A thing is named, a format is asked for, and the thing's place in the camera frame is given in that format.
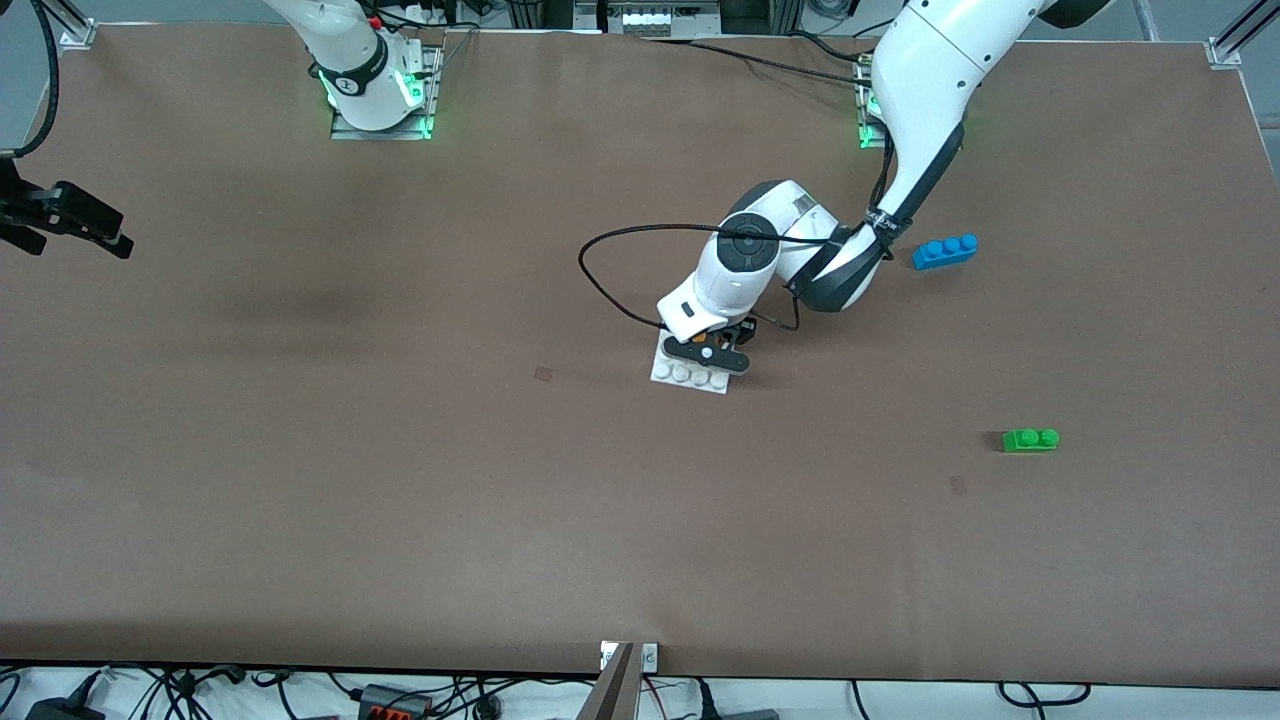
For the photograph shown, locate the white studded base plate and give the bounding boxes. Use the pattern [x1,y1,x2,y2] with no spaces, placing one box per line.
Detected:
[650,325,732,395]

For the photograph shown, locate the blue three-stud block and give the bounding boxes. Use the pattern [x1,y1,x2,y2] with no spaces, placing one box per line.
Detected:
[912,234,980,271]

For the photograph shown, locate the black power adapter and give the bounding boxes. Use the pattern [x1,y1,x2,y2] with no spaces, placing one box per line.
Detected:
[25,697,107,720]

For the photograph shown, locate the power adapter with orange plugs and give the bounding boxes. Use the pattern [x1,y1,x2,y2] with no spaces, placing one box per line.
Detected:
[358,684,434,720]

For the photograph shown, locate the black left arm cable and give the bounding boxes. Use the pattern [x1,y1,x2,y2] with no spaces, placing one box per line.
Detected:
[577,135,901,333]

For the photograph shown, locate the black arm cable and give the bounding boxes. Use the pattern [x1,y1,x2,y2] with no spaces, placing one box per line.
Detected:
[577,135,901,333]
[8,0,61,159]

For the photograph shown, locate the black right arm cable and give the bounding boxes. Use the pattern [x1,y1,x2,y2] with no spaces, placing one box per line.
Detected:
[8,0,61,159]

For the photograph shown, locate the long black table cable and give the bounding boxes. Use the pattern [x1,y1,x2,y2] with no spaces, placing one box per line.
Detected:
[640,36,873,87]

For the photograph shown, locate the short black table cable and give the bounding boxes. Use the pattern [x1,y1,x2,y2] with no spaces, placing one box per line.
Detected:
[785,30,879,69]

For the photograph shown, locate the metal pole clamp bracket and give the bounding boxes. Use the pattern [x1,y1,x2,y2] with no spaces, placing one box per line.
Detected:
[600,641,660,673]

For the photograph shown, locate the metal camera pole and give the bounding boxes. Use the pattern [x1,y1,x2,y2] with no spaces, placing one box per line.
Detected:
[575,643,641,720]

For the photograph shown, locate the black looped floor cable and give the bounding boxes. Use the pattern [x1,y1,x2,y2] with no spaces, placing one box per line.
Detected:
[997,681,1094,708]

